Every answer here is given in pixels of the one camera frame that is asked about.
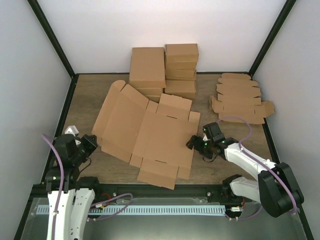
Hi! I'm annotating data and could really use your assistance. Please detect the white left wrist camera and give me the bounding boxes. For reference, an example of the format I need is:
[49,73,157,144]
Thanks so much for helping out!
[64,125,81,146]

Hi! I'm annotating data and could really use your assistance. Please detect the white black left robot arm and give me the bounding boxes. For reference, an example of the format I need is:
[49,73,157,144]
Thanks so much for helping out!
[42,133,102,240]

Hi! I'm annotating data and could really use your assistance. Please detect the large cardboard box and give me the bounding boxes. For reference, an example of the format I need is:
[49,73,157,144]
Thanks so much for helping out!
[92,80,201,190]

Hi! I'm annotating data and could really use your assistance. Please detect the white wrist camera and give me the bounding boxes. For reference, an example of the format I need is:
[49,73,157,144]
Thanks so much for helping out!
[64,125,81,146]
[202,133,210,147]

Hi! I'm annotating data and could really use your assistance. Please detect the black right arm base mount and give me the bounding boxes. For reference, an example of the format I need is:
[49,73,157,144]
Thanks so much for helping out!
[205,184,243,205]

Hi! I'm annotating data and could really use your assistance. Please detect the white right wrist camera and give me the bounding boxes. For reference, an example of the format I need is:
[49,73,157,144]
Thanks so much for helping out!
[202,133,210,147]

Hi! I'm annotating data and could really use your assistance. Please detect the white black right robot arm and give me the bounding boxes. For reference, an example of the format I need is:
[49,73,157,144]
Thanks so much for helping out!
[186,122,304,218]

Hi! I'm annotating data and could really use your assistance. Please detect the black aluminium front rail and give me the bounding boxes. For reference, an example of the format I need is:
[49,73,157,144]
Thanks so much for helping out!
[99,183,233,202]

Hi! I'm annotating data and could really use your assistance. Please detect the top flat cardboard blank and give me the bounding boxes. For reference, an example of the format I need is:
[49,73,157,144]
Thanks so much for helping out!
[210,96,275,125]

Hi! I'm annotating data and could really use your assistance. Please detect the pile of flat cardboard blanks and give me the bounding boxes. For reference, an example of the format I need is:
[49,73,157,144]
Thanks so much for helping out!
[216,73,262,98]

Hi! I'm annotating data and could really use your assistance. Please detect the light blue slotted cable duct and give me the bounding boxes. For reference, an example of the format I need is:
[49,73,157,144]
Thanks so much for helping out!
[36,205,226,217]

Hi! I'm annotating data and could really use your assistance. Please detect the top right stacked cardboard box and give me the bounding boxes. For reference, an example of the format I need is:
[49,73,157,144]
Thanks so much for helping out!
[164,43,199,63]

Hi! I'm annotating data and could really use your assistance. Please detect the black left frame post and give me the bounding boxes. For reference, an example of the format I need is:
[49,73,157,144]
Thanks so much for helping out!
[26,0,76,79]

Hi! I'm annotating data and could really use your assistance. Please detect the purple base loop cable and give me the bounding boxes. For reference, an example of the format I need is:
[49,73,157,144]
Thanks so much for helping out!
[87,192,134,222]
[227,202,264,222]

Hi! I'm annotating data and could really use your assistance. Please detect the clear plastic sheet cover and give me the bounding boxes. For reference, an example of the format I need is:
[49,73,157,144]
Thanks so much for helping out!
[19,196,301,240]

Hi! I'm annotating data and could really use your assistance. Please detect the purple base loop cable left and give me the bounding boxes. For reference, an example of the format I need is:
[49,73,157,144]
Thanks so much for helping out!
[87,192,134,222]

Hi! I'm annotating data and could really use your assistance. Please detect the front right folded cardboard box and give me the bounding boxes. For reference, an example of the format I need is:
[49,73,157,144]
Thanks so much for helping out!
[164,80,196,100]

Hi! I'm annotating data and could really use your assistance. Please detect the black right frame post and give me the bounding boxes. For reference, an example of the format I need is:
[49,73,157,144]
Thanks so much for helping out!
[248,0,297,77]

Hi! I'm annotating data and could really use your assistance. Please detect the black frame post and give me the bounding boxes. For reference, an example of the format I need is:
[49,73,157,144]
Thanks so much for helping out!
[26,0,76,79]
[248,0,297,77]

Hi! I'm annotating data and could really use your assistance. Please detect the purple base loop cable right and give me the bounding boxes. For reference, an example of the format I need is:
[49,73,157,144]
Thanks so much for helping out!
[227,202,264,222]

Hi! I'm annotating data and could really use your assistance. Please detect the top left stacked cardboard box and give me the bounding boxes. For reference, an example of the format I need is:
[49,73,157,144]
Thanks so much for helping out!
[129,47,166,89]

